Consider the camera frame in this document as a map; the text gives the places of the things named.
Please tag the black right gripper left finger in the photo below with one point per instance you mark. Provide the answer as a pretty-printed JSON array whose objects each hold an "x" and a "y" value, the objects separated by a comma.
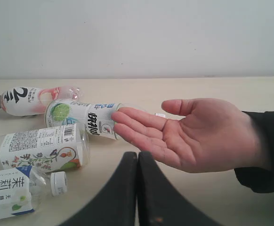
[{"x": 115, "y": 203}]

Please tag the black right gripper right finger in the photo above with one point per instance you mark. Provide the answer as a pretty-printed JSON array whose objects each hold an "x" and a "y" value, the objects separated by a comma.
[{"x": 159, "y": 202}]

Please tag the floral label tea bottle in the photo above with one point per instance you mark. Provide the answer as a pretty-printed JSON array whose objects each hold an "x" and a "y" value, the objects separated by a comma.
[{"x": 49, "y": 149}]

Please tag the jasmine oolong tea bottle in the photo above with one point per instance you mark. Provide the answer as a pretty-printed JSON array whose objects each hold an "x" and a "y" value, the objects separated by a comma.
[{"x": 22, "y": 189}]

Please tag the pink peach soda bottle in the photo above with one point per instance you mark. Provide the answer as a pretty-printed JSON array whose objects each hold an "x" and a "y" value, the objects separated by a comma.
[{"x": 26, "y": 101}]

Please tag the black sleeved forearm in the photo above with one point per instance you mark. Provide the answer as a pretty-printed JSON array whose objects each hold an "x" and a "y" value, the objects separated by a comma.
[{"x": 260, "y": 180}]

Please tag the lime label drink bottle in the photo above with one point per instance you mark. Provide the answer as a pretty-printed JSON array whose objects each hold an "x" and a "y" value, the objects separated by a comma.
[{"x": 95, "y": 117}]

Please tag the open human hand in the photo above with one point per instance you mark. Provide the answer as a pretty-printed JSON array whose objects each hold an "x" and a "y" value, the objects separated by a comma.
[{"x": 212, "y": 135}]

